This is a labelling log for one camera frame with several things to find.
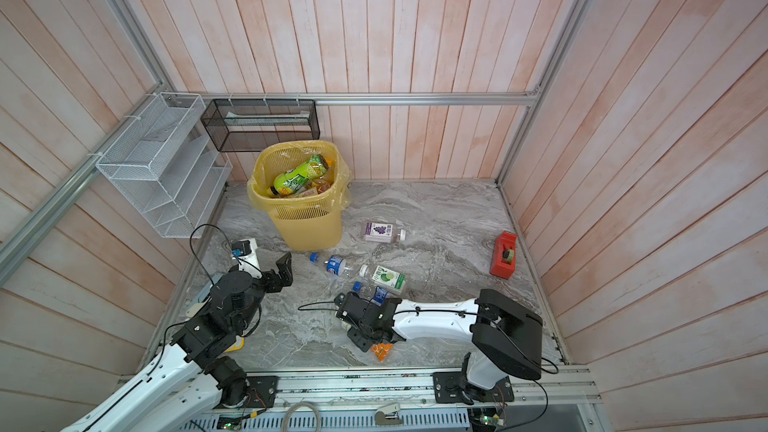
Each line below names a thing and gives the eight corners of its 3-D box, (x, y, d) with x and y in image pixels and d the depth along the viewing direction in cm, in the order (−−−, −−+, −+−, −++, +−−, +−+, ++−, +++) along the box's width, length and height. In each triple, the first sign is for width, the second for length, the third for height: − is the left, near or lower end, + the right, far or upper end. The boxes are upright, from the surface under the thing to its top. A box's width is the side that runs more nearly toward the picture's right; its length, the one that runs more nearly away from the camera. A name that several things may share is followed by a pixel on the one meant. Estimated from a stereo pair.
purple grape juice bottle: (364, 243, 104) (364, 236, 101) (365, 229, 108) (364, 222, 105) (405, 243, 104) (406, 236, 101) (404, 229, 108) (405, 222, 105)
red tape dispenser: (490, 277, 96) (497, 266, 90) (490, 241, 105) (496, 229, 99) (511, 281, 95) (519, 271, 89) (509, 245, 104) (517, 233, 98)
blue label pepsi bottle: (310, 267, 97) (307, 259, 93) (316, 256, 100) (314, 248, 96) (348, 281, 94) (346, 273, 90) (353, 269, 97) (352, 261, 93)
